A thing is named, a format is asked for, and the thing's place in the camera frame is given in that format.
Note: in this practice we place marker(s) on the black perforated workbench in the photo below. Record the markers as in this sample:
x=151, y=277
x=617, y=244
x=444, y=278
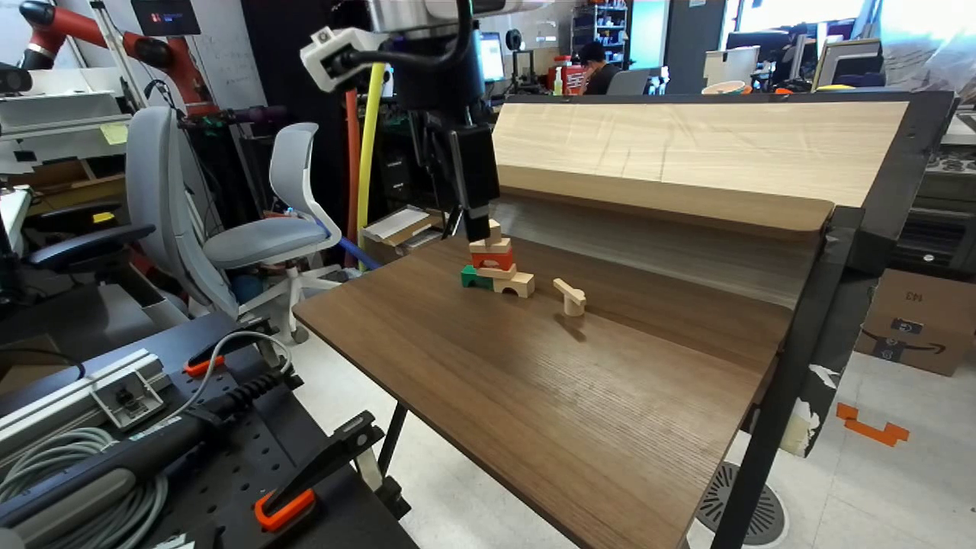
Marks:
x=246, y=477

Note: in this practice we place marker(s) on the flat wooden plank block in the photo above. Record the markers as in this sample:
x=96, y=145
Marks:
x=567, y=291

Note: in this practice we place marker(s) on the silver aluminium rail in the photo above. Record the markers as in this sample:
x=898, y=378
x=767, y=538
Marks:
x=72, y=393

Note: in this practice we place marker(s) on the white black Franka robot arm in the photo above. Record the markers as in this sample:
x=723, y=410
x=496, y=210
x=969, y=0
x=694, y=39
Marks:
x=428, y=15

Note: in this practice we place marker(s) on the orange pole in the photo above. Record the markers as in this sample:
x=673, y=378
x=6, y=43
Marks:
x=350, y=163

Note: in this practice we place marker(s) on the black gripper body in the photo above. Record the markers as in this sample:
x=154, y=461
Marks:
x=475, y=168

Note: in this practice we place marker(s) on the plain wooden cube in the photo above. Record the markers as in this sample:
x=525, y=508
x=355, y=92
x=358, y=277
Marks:
x=496, y=230

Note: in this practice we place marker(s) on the stack of flat boxes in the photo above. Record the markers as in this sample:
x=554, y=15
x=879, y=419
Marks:
x=399, y=230

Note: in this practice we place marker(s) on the round metal floor drain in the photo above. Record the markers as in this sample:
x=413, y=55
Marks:
x=750, y=508

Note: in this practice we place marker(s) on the red wooden block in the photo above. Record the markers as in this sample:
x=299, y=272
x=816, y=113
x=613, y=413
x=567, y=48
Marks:
x=491, y=262

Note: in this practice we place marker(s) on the light wooden desk shelf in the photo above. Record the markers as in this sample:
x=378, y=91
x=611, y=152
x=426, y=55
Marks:
x=689, y=154

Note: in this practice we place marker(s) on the plain wooden cylinder block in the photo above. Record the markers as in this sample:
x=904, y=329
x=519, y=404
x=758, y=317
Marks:
x=574, y=307

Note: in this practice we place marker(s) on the brown cardboard box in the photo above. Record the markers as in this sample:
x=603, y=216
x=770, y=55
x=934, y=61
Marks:
x=920, y=321

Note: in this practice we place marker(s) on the dark computer monitor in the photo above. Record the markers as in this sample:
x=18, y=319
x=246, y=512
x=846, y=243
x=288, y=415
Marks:
x=847, y=61

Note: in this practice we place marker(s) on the black metal desk frame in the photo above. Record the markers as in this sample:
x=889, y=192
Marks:
x=811, y=325

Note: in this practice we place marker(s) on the plain wooden arch block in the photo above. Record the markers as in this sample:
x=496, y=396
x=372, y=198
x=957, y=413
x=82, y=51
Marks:
x=515, y=284

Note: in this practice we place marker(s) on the grey high-back office chair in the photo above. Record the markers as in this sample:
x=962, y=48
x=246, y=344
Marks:
x=156, y=194

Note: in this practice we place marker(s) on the black clamp with orange trigger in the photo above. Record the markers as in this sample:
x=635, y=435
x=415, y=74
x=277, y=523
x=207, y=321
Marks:
x=307, y=477

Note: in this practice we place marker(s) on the person in dark clothes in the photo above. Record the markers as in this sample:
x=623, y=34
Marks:
x=585, y=67

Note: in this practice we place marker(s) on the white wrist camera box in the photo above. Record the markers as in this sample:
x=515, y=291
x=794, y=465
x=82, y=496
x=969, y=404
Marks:
x=329, y=55

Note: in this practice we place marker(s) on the yellow pole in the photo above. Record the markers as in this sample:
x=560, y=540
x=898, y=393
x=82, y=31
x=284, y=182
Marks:
x=370, y=154

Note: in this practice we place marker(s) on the green wooden block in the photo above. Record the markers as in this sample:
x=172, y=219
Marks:
x=473, y=277

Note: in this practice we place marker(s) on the grey low-back office chair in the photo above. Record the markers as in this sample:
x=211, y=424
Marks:
x=290, y=219

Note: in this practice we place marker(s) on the red robot arm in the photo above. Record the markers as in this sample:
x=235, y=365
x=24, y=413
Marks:
x=96, y=31

